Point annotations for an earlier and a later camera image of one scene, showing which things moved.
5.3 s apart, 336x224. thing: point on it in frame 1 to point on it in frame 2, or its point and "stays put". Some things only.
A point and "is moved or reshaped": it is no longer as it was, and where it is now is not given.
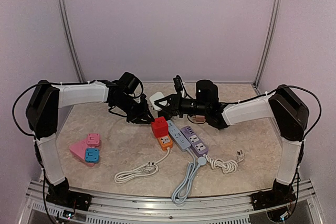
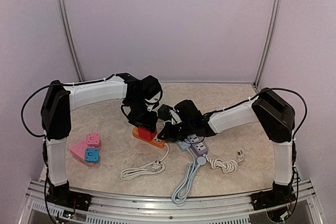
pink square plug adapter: (93, 140) stays put
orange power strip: (165, 142) is moved or reshaped
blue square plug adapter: (92, 155) stays put
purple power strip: (197, 146) stays put
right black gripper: (174, 105) to (172, 127)
